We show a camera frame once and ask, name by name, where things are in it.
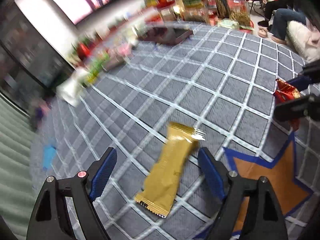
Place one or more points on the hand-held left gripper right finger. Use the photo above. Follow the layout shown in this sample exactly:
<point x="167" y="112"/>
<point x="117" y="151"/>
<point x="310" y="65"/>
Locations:
<point x="210" y="172"/>

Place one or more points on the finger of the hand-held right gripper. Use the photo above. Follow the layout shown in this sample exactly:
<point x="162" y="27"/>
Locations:
<point x="295" y="107"/>
<point x="308" y="76"/>

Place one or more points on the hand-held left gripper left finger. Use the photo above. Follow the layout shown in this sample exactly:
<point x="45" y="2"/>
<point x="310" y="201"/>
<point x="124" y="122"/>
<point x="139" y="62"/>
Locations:
<point x="103" y="172"/>

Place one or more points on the red gold snack packet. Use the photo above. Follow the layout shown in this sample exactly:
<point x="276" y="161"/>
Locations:
<point x="285" y="91"/>

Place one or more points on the cream cushion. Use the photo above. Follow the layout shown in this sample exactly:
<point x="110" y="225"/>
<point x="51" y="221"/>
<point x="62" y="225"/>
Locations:
<point x="303" y="38"/>

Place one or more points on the blue star sticker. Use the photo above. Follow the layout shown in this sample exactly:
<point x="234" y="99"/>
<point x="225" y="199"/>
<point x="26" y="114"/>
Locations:
<point x="48" y="153"/>

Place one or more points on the orange star sticker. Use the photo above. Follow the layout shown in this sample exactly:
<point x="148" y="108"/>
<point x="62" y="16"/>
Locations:
<point x="270" y="180"/>

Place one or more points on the grey checkered tablecloth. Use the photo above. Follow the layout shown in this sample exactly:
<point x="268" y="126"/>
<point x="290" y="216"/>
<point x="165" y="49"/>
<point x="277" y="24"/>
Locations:
<point x="190" y="92"/>

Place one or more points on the pale green curtain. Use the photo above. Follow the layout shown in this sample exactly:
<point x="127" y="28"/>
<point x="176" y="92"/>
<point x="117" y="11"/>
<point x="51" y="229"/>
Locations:
<point x="15" y="160"/>

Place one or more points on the white plastic bag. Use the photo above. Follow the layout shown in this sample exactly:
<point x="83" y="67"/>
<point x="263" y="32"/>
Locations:
<point x="72" y="87"/>

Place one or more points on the green snack packet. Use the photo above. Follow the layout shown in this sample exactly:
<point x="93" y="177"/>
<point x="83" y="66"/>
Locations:
<point x="97" y="67"/>

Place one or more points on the red vase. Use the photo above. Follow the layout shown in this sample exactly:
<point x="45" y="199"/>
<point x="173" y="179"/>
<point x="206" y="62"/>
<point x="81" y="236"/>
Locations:
<point x="83" y="50"/>

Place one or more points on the pile of assorted snack packets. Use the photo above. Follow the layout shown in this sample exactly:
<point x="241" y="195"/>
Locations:
<point x="200" y="5"/>

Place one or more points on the dark display cabinet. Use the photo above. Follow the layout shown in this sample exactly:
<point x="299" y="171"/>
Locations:
<point x="27" y="60"/>

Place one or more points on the black flat box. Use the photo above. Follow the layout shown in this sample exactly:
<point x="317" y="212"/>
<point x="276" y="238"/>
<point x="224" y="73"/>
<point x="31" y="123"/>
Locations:
<point x="170" y="35"/>

